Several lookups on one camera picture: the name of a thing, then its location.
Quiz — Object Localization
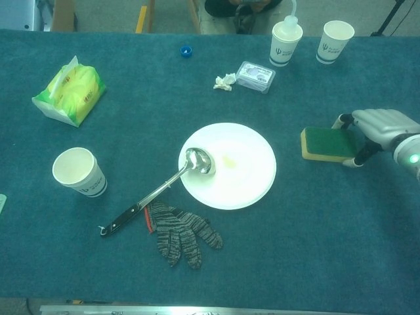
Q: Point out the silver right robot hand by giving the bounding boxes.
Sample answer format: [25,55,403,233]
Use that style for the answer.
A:
[331,108,420,168]

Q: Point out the green yellow sponge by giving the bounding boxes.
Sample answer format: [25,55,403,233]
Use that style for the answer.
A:
[300,127,360,162]

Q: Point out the white paper cup blue logo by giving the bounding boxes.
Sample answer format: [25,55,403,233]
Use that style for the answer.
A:
[52,147,108,198]
[316,20,356,65]
[269,22,305,68]

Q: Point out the black tripod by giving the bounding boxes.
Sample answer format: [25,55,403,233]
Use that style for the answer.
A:
[370,0,408,37]

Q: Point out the teal table cloth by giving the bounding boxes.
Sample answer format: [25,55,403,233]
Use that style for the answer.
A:
[0,28,420,311]

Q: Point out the white plastic squeeze bottle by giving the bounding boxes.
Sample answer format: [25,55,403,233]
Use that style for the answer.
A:
[274,0,303,42]

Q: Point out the clear purple plastic box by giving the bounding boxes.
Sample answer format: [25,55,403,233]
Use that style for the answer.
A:
[235,60,276,95]

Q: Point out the white round plate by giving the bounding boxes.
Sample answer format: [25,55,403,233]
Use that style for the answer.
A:
[178,122,278,211]

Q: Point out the crumpled white tissue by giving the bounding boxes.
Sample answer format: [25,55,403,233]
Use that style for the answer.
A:
[213,72,237,92]

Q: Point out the seated person dark clothes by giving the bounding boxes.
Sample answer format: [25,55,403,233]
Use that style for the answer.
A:
[203,0,284,34]

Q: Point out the grey knitted work glove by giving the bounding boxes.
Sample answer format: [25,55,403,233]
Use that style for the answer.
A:
[144,200,224,270]

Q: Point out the yellow green tissue pack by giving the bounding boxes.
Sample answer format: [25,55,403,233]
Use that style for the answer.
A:
[31,55,108,128]

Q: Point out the brown cardboard sheet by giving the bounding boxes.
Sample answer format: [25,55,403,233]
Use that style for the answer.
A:
[51,0,79,32]

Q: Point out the steel ladle black handle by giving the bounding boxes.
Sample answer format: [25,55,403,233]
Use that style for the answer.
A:
[99,147,216,240]

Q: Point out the aluminium frame rail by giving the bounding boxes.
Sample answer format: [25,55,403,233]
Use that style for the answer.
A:
[39,304,420,315]

